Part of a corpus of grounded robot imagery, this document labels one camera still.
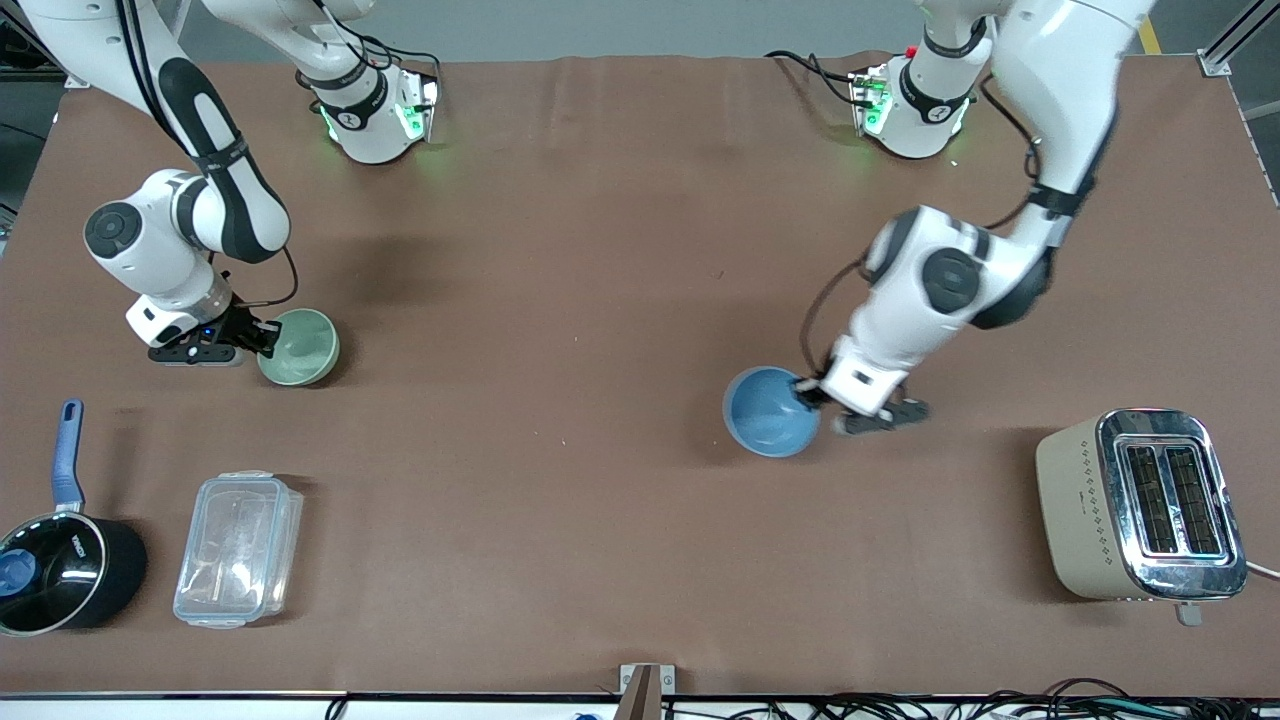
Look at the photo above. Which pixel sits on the glass lid blue knob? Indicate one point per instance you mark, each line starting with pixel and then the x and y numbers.
pixel 55 572

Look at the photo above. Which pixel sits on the beige chrome toaster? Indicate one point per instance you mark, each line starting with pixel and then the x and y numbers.
pixel 1140 505

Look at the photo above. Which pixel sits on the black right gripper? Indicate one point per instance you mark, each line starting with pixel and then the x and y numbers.
pixel 243 326

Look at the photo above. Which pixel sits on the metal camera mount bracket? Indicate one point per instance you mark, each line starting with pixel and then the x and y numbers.
pixel 645 690

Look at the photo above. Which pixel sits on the brown table cover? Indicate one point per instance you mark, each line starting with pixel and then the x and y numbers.
pixel 600 300

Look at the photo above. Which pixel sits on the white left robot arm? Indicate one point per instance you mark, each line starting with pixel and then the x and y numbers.
pixel 960 290

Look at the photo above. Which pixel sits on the aluminium frame profile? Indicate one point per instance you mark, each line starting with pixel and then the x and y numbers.
pixel 1235 40

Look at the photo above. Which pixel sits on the clear plastic food container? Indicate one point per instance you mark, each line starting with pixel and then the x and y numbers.
pixel 238 550

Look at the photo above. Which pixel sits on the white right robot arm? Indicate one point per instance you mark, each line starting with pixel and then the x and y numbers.
pixel 215 170

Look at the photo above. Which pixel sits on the green bowl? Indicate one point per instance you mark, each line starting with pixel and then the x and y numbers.
pixel 305 350

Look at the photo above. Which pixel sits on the blue bowl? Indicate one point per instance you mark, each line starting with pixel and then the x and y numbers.
pixel 765 415

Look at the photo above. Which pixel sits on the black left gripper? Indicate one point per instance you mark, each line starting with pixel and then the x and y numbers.
pixel 809 386

